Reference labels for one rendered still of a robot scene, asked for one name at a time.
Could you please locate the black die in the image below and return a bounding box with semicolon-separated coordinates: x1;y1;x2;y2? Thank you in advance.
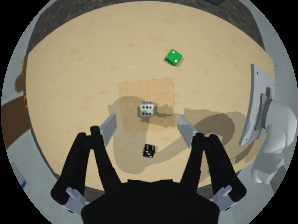
143;144;155;158

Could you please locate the tan square mat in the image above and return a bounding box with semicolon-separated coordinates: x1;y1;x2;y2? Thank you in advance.
117;78;174;133

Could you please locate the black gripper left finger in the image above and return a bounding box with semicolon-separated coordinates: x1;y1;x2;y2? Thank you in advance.
51;113;139;222

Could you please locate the green die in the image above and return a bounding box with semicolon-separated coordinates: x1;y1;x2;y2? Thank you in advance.
164;49;182;66

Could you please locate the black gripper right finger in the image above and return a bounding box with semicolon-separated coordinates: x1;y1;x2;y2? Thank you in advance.
165;114;247;221

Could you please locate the white die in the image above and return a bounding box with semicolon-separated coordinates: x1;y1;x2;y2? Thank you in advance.
140;102;154;117

